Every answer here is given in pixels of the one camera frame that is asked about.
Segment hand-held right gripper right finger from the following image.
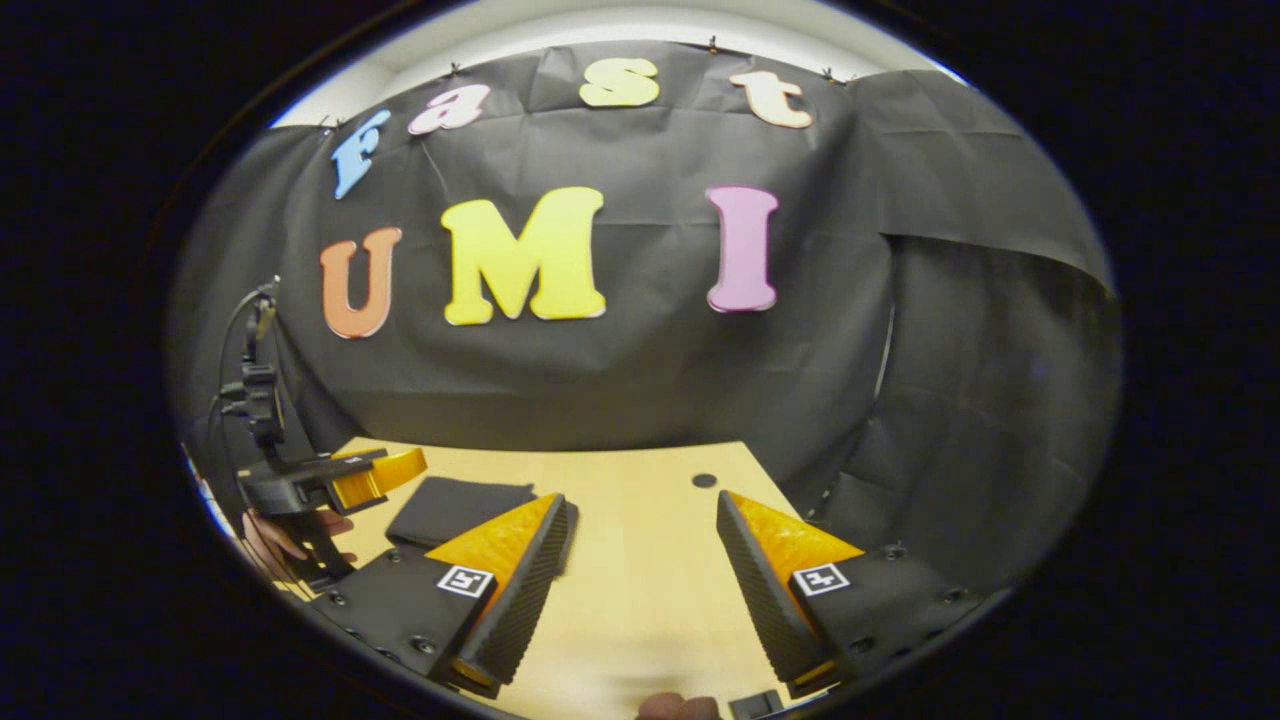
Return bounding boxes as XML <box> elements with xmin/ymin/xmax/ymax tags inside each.
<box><xmin>715</xmin><ymin>490</ymin><xmax>986</xmax><ymax>698</ymax></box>

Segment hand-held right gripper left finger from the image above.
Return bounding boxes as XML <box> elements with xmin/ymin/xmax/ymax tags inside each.
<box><xmin>310</xmin><ymin>492</ymin><xmax>571</xmax><ymax>698</ymax></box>

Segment dark grey jeans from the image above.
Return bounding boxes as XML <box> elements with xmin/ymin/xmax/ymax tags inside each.
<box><xmin>385</xmin><ymin>476</ymin><xmax>581</xmax><ymax>576</ymax></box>

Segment white panel with blue edge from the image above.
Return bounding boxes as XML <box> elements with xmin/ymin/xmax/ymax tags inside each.
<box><xmin>180</xmin><ymin>440</ymin><xmax>246</xmax><ymax>561</ymax></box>

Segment black backdrop cloth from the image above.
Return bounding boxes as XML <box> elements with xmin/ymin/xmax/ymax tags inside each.
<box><xmin>168</xmin><ymin>38</ymin><xmax>1123</xmax><ymax>601</ymax></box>

